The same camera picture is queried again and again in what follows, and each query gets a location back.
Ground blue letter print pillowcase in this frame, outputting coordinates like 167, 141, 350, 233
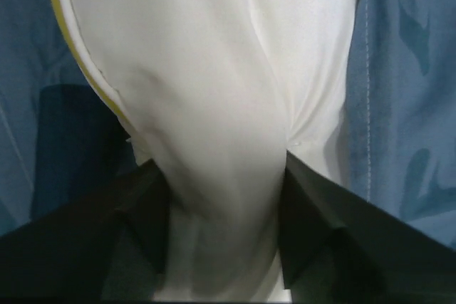
1, 0, 455, 246

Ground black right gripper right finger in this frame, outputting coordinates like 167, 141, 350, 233
279, 154, 455, 304

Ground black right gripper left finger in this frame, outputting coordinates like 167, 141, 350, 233
1, 162, 170, 299

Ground white pillow with yellow edge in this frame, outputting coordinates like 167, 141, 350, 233
51, 0, 357, 302

